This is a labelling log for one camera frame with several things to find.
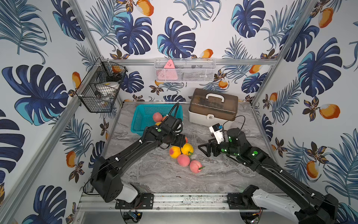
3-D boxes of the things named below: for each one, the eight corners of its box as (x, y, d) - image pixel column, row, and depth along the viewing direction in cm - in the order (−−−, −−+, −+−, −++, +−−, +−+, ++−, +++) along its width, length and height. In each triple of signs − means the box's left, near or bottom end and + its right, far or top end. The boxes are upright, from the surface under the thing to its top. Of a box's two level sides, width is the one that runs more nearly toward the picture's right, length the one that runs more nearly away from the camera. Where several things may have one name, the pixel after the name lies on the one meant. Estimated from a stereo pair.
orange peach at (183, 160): (181, 169, 87) (181, 166, 82) (176, 160, 91) (176, 156, 86) (190, 165, 89) (191, 161, 84) (185, 156, 93) (185, 152, 88)
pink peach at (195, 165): (189, 173, 86) (190, 170, 81) (189, 163, 89) (189, 160, 85) (201, 173, 86) (202, 170, 81) (200, 163, 89) (201, 160, 85)
